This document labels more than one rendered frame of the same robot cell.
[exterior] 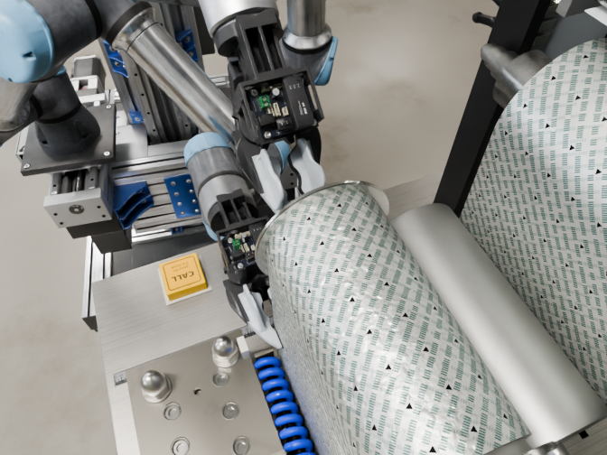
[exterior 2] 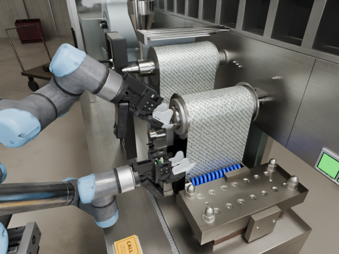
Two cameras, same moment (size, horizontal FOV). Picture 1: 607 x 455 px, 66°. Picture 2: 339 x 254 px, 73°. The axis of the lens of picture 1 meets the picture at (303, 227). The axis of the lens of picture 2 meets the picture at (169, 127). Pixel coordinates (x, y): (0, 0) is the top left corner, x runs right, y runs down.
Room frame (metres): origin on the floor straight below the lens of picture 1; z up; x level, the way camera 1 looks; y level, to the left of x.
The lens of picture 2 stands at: (0.31, 0.61, 1.61)
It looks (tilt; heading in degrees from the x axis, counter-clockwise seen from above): 32 degrees down; 270
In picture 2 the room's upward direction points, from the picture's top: straight up
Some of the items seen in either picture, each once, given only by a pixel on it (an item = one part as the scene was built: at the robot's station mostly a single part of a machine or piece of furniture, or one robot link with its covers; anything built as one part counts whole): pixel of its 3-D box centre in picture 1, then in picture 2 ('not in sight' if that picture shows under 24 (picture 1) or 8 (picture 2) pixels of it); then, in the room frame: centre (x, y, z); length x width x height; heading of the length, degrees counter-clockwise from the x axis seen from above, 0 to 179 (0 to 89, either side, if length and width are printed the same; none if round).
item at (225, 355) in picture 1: (224, 348); (190, 190); (0.25, 0.10, 1.05); 0.04 x 0.04 x 0.04
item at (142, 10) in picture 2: not in sight; (140, 6); (0.46, -0.73, 1.50); 0.14 x 0.14 x 0.06
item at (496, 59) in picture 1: (500, 62); (129, 69); (0.46, -0.22, 1.34); 0.06 x 0.03 x 0.03; 22
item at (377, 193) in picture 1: (323, 235); (178, 116); (0.28, -0.02, 1.25); 0.15 x 0.01 x 0.15; 112
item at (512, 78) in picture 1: (536, 93); (145, 67); (0.40, -0.24, 1.34); 0.06 x 0.06 x 0.06; 22
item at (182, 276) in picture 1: (182, 276); (127, 250); (0.44, 0.22, 0.91); 0.07 x 0.07 x 0.02; 22
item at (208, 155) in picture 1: (214, 170); (99, 186); (0.52, 0.14, 1.11); 0.11 x 0.08 x 0.09; 22
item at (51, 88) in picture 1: (39, 81); not in sight; (0.93, 0.61, 0.98); 0.13 x 0.12 x 0.14; 151
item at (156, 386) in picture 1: (153, 383); (209, 212); (0.20, 0.19, 1.05); 0.04 x 0.04 x 0.04
